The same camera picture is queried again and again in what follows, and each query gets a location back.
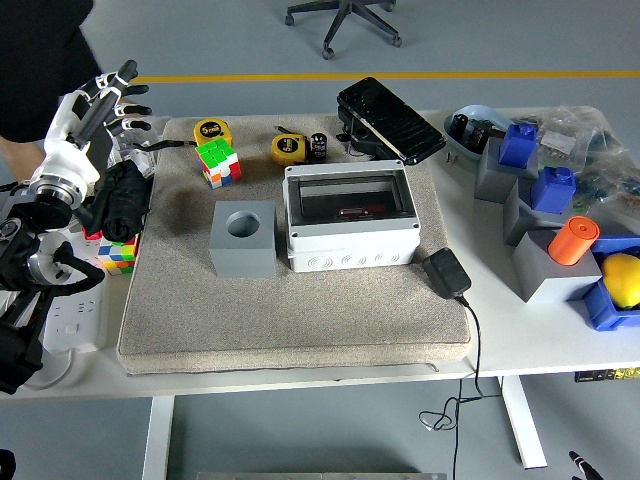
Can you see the black cloth bundle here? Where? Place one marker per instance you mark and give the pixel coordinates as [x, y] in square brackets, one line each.
[120, 200]

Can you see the white junction box clear lid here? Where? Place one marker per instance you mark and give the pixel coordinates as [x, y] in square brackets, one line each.
[350, 250]

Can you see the clear bags with small parts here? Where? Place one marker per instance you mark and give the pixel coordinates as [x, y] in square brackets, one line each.
[145, 136]

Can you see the grey block with round hole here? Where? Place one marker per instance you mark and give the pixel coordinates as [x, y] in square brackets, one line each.
[240, 260]

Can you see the person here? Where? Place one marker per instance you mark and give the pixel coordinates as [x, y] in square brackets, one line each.
[40, 50]

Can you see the small red object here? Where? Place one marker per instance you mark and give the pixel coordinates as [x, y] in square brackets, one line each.
[90, 233]

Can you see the black flat case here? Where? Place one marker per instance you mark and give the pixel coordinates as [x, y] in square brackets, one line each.
[385, 110]

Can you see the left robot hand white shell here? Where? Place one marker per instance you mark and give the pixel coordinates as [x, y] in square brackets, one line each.
[62, 150]

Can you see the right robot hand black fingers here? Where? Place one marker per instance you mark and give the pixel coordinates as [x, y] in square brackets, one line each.
[582, 464]

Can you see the blue bottle-shaped block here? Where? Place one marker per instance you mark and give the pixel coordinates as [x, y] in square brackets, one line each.
[517, 145]
[552, 190]

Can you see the small metal part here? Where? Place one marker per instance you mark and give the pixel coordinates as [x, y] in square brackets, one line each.
[451, 158]

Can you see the pale blue bowl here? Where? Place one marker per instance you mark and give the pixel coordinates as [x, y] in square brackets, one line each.
[495, 116]

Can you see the white table leg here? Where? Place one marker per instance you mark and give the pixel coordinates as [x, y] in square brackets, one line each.
[525, 425]
[159, 440]

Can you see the white power strip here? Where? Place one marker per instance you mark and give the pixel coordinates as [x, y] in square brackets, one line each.
[75, 320]

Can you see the black office chair base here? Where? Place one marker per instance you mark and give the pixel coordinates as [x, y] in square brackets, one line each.
[345, 20]

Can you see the grey-brown mat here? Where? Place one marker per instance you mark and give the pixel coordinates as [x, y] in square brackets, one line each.
[300, 310]

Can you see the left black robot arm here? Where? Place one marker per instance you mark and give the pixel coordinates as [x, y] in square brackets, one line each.
[20, 250]

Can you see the black cylindrical capacitor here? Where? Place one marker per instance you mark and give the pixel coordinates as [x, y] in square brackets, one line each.
[318, 146]
[460, 124]

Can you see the clear bag with components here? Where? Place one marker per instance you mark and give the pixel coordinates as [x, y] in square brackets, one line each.
[612, 185]
[575, 132]

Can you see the black table control panel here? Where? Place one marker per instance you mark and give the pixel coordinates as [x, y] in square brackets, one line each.
[607, 374]

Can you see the yellow lemon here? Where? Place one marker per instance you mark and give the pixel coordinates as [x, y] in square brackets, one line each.
[622, 280]

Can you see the blue plastic bin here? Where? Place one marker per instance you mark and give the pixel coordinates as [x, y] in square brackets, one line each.
[602, 310]

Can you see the grey holder block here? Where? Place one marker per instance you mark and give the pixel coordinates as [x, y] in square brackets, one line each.
[517, 215]
[545, 280]
[492, 180]

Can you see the black power adapter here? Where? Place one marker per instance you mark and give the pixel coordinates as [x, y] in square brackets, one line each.
[445, 272]

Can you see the colourful puzzle cube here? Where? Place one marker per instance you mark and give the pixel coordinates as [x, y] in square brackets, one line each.
[215, 160]
[117, 255]

